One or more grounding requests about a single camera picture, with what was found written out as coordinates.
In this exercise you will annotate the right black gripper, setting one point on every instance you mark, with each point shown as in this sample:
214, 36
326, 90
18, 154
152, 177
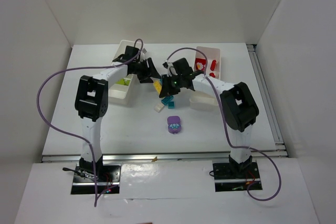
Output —
169, 85

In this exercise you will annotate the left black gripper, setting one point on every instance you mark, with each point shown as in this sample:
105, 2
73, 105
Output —
144, 71

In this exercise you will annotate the teal 2x4 lego brick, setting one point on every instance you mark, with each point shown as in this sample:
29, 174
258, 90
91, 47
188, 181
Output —
167, 99

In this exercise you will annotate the teal 2x2 lego brick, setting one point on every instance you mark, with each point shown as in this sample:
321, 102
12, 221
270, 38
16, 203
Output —
171, 105

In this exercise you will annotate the white lego brick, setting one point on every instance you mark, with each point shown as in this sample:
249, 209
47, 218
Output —
159, 107

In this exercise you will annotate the green 2x3 lego brick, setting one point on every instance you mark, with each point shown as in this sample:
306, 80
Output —
124, 82

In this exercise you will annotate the purple flower lego box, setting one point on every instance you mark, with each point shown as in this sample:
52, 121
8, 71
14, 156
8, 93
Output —
174, 124

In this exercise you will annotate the red 2x2 lego brick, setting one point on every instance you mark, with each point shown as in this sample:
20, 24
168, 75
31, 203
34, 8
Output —
212, 75

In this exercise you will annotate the red 2x4 lego brick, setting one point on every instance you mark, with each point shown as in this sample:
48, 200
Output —
213, 65

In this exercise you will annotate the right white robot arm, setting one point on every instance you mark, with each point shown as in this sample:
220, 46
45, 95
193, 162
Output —
236, 103

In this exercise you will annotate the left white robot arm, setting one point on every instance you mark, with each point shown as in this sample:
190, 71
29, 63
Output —
92, 101

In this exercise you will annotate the left white divided bin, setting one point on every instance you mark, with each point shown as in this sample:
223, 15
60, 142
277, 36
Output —
120, 92

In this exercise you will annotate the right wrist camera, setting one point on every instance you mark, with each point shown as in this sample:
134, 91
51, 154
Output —
169, 67

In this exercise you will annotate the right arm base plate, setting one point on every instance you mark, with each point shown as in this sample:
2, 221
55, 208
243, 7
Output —
226, 180

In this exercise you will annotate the aluminium rail front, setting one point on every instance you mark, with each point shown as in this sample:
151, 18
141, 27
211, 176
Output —
141, 157

